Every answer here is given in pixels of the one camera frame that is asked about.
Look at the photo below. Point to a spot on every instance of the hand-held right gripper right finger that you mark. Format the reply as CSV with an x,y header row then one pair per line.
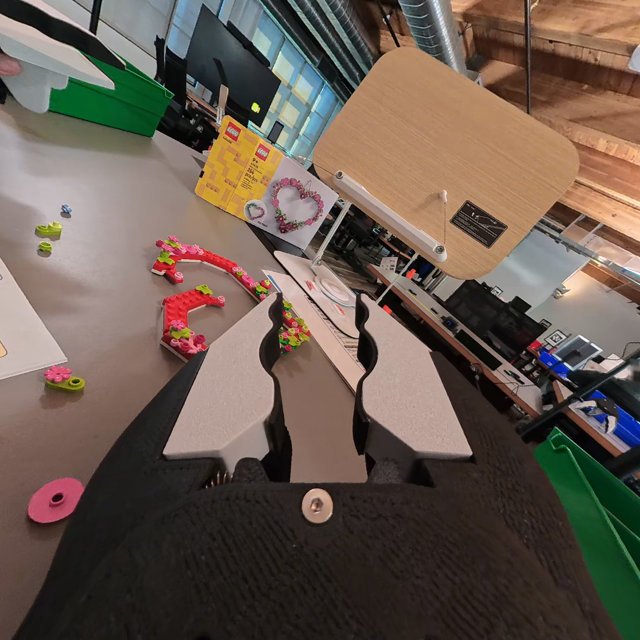
x,y
415,400

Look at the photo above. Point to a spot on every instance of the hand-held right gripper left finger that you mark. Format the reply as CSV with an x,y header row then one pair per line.
x,y
225,400

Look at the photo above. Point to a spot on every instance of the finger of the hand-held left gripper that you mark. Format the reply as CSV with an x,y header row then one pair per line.
x,y
50,57

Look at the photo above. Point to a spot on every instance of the small red lego section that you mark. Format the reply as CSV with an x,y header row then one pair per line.
x,y
182,305

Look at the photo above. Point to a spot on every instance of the large red flowered lego section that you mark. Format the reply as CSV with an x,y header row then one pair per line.
x,y
215,260

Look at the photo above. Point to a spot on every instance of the lime lego plate pink flower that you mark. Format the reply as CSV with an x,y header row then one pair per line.
x,y
70,384

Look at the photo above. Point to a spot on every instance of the bare lime lego plate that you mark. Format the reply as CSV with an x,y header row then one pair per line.
x,y
49,229

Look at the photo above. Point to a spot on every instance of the magenta round lego disc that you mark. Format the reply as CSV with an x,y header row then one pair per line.
x,y
45,505

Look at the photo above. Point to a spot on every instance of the yellow lego set box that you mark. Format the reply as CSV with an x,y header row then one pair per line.
x,y
235,170

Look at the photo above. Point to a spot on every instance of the lego instruction booklet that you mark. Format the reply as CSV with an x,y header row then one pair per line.
x,y
20,325

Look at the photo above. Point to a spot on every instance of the person's left hand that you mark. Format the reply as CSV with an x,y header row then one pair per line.
x,y
7,65

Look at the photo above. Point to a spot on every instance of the background work table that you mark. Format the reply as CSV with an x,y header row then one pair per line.
x,y
450,320

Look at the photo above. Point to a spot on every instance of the green plastic bin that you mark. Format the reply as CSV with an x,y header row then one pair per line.
x,y
600,550
125,107

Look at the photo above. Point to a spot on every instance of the printed sheet in plastic sleeve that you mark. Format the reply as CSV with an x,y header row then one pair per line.
x,y
340,350

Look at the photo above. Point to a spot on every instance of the blue storage bin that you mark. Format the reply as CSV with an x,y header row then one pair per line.
x,y
622,422
552,361

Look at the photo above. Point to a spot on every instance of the black monitor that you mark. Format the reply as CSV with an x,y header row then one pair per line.
x,y
230,65

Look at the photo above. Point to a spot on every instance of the wood-look panel on white stand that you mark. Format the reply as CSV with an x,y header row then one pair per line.
x,y
450,150

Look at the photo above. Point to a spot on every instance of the silver spiral ventilation duct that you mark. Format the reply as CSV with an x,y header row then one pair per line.
x,y
340,30

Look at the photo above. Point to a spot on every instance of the silver ribbed ventilation duct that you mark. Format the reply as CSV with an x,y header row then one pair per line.
x,y
435,30

